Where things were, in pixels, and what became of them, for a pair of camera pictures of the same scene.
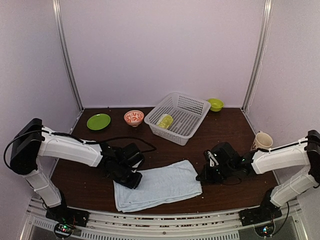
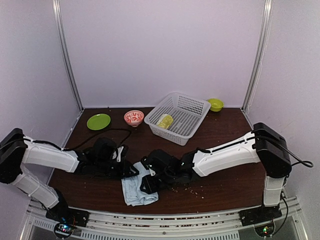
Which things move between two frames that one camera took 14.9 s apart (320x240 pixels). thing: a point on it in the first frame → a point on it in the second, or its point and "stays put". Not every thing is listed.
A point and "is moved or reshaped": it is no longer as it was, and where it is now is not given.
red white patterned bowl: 134,117 stays put
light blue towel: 159,185 is moved or reshaped
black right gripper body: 217,176 → 166,181
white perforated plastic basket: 187,113 stays put
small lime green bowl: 216,105 stays put
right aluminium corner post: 259,56 stays put
